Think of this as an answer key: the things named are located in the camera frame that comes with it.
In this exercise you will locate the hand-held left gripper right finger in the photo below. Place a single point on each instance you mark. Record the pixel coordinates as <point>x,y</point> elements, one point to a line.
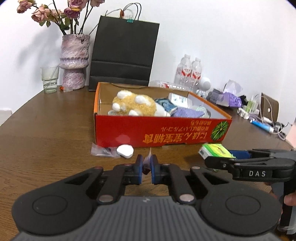
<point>154,168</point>

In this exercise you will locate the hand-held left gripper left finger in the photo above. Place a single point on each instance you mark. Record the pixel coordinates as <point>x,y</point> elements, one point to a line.
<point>138,168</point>

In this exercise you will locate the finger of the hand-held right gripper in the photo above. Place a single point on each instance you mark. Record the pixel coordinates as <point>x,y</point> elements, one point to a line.
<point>240,154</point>
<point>219,163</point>

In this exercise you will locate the small clear plastic packet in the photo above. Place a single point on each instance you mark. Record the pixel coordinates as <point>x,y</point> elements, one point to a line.
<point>147,163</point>
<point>101,150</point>

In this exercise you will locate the green and yellow small box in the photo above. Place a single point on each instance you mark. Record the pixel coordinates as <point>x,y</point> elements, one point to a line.
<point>215,149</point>

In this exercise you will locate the red cardboard box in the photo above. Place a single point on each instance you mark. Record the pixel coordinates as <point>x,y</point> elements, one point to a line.
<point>161,131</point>

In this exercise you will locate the iridescent glitter plastic bag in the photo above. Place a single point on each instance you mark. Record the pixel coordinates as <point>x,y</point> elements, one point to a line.
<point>200,109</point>

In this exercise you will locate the purple fabric pouch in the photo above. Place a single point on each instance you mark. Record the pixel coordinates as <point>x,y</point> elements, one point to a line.
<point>187,113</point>

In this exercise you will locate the yellow and white plush toy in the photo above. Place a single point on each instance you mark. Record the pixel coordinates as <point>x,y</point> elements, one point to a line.
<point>138,106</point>

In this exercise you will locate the blue snack packet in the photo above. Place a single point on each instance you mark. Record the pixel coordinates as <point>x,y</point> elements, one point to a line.
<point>166,105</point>

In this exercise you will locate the person's right hand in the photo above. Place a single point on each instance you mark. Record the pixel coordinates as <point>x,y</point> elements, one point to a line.
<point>291,200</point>

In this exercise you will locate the white oval plastic case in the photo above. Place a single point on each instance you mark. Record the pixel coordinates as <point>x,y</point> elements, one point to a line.
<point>124,151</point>

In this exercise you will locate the blue pen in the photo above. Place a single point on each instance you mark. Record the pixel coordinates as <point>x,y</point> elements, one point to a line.
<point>261,126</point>

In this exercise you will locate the green small bottle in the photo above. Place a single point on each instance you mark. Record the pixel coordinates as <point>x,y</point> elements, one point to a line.
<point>251,105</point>

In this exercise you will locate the black small item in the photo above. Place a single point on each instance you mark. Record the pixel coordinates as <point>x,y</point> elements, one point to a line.
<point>243,100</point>

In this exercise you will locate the purple tissue pack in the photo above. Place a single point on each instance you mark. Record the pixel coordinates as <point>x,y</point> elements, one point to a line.
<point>229,98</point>

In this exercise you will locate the wooden curved stand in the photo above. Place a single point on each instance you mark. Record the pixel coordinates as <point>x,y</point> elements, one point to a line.
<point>271,106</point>

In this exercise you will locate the grey small box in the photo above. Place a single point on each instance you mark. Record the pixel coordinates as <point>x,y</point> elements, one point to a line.
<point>214,96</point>

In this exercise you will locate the white robot figure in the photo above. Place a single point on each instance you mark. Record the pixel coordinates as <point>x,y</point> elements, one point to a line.
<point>204,83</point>

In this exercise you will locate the empty clear plastic bottle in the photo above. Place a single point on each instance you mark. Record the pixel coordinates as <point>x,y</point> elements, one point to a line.
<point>161,83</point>

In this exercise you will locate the clear water bottle red label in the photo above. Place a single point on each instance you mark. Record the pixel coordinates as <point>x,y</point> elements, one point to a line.
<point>183,71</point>
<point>197,74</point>

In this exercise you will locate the black paper bag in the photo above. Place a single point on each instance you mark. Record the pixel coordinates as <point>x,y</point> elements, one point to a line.
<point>124,51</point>

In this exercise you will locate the clear plastic cup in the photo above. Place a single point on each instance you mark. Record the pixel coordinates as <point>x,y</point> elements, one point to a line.
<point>49,80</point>

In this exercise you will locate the purple textured vase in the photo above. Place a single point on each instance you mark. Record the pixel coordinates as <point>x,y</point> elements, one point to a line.
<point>74,60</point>

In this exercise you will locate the red binder clip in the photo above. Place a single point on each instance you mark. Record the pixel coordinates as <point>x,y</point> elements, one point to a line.
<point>121,14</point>

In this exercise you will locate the dried pink rose bouquet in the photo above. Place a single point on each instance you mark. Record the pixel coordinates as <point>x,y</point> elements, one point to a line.
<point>44,14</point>

